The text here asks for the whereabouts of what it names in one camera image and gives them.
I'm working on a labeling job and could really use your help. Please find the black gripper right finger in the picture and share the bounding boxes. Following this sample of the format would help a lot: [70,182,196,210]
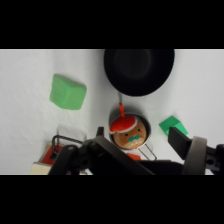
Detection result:
[167,126,224,175]

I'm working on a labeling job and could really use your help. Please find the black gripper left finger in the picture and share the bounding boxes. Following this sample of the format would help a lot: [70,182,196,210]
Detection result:
[49,126,155,175]

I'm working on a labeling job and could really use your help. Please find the potato toy with red hat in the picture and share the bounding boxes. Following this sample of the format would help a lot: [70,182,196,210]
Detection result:
[109,102,148,161]

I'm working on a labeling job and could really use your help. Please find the black round bowl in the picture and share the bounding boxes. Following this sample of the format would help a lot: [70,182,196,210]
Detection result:
[103,49,176,98]

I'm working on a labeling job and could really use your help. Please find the small green block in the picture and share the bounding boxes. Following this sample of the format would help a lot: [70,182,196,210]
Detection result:
[158,115,190,137]

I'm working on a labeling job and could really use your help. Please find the small silver metal pot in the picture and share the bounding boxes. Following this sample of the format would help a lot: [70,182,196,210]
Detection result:
[108,113,158,161]

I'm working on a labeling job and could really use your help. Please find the wooden toy block red top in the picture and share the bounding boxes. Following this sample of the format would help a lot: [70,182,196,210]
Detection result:
[29,141,88,175]

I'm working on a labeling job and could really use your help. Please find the large green foam block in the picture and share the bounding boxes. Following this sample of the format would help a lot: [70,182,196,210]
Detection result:
[49,73,88,112]

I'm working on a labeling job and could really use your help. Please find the grey metal wire rack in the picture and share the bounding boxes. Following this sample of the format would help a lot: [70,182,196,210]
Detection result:
[51,134,85,160]

